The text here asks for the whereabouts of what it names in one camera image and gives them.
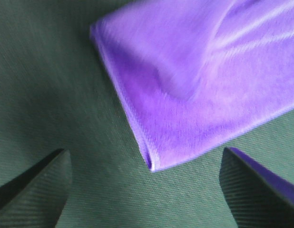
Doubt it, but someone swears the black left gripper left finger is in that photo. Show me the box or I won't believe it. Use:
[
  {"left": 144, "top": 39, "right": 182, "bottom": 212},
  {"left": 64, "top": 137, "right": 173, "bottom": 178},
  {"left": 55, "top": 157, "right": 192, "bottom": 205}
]
[{"left": 0, "top": 149, "right": 72, "bottom": 228}]

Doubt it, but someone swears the black table cloth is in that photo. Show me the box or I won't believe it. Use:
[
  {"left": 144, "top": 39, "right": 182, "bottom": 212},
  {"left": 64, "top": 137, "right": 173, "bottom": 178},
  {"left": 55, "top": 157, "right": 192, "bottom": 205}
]
[{"left": 0, "top": 0, "right": 294, "bottom": 228}]

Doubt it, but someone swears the purple microfiber towel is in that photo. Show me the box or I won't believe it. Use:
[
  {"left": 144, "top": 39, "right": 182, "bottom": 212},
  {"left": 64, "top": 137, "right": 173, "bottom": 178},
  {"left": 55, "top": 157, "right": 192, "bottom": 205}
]
[{"left": 90, "top": 0, "right": 294, "bottom": 171}]

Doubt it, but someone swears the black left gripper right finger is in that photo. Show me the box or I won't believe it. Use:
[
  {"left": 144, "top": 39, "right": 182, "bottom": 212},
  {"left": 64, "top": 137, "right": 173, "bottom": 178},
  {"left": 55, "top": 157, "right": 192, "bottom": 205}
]
[{"left": 219, "top": 147, "right": 294, "bottom": 228}]

